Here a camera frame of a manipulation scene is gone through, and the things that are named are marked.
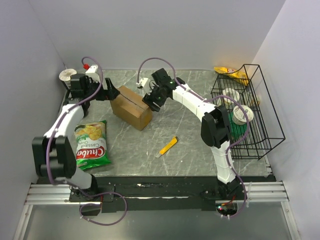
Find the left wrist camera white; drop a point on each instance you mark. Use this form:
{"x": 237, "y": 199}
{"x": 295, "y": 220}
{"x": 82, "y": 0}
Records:
{"x": 91, "y": 70}

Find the brown cardboard express box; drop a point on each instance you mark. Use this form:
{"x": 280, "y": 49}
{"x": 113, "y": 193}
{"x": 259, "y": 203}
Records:
{"x": 129, "y": 107}

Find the yellow utility knife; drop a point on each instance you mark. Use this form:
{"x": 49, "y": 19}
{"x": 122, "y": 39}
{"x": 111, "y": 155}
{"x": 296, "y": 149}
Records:
{"x": 167, "y": 147}

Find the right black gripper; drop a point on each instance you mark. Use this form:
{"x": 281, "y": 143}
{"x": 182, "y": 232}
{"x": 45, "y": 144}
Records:
{"x": 149, "y": 99}

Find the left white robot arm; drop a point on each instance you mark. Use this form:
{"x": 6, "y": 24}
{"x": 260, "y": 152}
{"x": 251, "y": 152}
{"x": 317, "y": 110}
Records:
{"x": 52, "y": 152}

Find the aluminium rail frame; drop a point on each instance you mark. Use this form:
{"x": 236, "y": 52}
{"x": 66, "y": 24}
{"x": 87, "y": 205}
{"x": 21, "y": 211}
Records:
{"x": 46, "y": 194}

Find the green Chuba chips bag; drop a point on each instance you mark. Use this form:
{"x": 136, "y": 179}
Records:
{"x": 91, "y": 150}

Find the yellow chips bag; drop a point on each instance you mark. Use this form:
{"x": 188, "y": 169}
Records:
{"x": 237, "y": 75}

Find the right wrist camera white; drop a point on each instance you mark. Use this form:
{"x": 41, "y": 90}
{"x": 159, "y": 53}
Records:
{"x": 143, "y": 83}

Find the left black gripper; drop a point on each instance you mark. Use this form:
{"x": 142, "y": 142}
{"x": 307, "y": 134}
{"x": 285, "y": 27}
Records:
{"x": 111, "y": 93}

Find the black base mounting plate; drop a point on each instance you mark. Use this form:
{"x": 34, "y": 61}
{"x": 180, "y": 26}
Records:
{"x": 155, "y": 193}

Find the black cylindrical snack can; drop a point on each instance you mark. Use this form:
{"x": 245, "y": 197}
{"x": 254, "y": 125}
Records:
{"x": 65, "y": 76}

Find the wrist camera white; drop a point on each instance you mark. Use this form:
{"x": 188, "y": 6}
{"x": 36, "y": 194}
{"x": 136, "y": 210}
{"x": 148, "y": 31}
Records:
{"x": 143, "y": 83}
{"x": 91, "y": 70}

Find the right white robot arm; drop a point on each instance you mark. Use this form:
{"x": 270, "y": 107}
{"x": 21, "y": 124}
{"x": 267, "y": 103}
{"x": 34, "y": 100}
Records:
{"x": 215, "y": 129}

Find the green packet in rack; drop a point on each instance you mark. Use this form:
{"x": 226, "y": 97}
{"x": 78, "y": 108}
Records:
{"x": 236, "y": 131}

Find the black wire rack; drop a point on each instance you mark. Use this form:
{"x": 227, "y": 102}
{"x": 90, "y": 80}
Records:
{"x": 264, "y": 132}

